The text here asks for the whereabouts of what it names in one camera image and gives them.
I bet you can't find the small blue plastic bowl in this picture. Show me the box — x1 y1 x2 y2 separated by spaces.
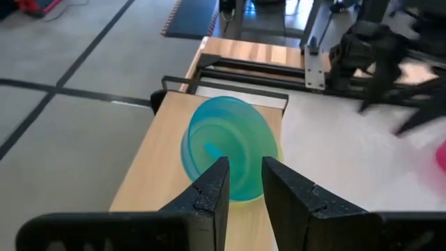
180 96 279 202

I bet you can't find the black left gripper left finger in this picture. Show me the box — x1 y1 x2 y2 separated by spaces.
15 156 231 251

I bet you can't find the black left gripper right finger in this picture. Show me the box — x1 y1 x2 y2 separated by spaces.
261 156 446 251

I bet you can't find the wooden shelf with black frame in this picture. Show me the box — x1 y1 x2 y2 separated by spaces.
109 75 290 251

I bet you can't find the silver metal rig post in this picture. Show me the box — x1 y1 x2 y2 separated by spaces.
299 0 334 91

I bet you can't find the wooden platform with black rails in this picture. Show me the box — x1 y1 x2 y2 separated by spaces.
179 36 446 105

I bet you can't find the red object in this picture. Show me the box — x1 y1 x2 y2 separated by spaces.
13 0 66 18

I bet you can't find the dark blue floor mat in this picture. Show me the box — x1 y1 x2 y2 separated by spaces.
160 0 219 40

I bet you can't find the small yellow plastic bowl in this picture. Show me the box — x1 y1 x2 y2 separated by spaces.
228 139 284 208

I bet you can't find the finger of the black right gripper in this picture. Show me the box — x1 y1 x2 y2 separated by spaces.
393 78 446 137
358 61 401 114

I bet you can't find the small pink plastic bowl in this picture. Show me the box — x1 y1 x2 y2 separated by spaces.
413 139 446 196

